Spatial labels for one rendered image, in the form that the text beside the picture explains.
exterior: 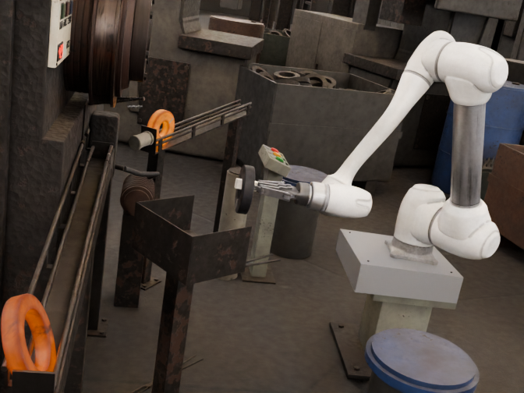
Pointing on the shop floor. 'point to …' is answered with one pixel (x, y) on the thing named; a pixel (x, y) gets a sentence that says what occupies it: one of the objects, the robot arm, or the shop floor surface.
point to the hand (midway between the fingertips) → (246, 184)
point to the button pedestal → (265, 220)
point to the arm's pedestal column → (356, 367)
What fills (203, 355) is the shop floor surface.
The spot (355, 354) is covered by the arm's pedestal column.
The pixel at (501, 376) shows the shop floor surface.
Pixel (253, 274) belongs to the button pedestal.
